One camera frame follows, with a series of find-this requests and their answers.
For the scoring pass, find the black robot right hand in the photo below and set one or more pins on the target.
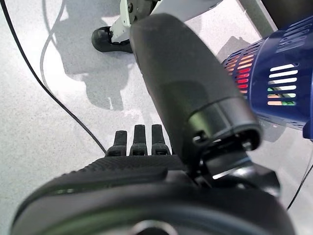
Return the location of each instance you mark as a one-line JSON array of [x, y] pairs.
[[183, 73]]

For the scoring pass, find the blue plastic shopping basket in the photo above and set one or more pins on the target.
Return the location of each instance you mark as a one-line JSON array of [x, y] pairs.
[[303, 80]]

